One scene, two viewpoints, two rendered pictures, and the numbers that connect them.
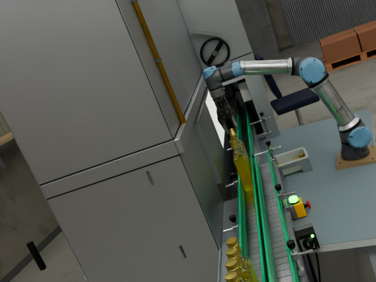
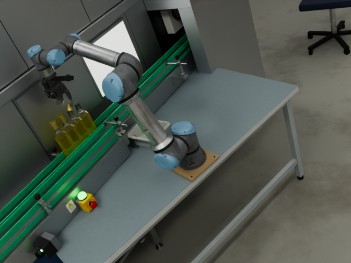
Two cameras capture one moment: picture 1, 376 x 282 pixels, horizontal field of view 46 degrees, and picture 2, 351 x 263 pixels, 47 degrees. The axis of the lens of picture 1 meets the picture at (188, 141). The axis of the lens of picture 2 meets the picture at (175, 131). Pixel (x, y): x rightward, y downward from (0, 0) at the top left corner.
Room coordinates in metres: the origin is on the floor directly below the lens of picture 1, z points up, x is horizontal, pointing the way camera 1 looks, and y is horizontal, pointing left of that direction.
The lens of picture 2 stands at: (0.90, -1.74, 2.09)
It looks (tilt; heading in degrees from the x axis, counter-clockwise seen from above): 34 degrees down; 35
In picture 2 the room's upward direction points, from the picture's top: 22 degrees counter-clockwise
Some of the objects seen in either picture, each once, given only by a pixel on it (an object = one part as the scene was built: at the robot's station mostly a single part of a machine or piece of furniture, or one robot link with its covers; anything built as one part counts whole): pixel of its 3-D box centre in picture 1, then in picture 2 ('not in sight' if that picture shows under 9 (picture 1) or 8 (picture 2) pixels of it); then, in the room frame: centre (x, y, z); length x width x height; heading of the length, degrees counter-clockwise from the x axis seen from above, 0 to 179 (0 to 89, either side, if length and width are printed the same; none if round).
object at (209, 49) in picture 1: (215, 52); not in sight; (3.17, -0.41, 1.49); 0.21 x 0.05 x 0.21; 78
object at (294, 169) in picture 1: (285, 166); (147, 135); (2.44, -0.48, 0.79); 0.27 x 0.17 x 0.08; 78
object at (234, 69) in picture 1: (230, 71); (54, 55); (2.23, -0.33, 1.47); 0.11 x 0.11 x 0.08; 80
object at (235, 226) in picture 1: (232, 231); not in sight; (1.64, -0.03, 0.94); 0.07 x 0.04 x 0.13; 78
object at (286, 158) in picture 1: (290, 163); (150, 134); (2.43, -0.51, 0.80); 0.22 x 0.17 x 0.09; 78
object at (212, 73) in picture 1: (212, 78); (39, 57); (2.23, -0.24, 1.47); 0.09 x 0.08 x 0.11; 80
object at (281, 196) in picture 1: (287, 197); (46, 205); (1.75, -0.31, 0.94); 0.07 x 0.04 x 0.13; 78
